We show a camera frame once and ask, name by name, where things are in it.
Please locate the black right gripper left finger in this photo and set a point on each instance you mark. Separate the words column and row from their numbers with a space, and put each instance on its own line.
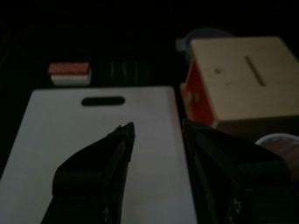
column 98, row 172

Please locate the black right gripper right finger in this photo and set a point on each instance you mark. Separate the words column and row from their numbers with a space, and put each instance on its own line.
column 234, row 175

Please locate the white bowl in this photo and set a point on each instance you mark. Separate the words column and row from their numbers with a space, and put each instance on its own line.
column 282, row 148

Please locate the red drawer front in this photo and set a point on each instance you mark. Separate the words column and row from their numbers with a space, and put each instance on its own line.
column 196, row 102

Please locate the wooden drawer box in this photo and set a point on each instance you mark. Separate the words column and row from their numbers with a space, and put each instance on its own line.
column 245, row 81

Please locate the white plastic cutting board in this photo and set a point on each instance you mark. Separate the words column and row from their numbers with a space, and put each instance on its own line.
column 155, row 163

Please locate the red and white block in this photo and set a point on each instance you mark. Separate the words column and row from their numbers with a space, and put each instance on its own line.
column 70, row 74

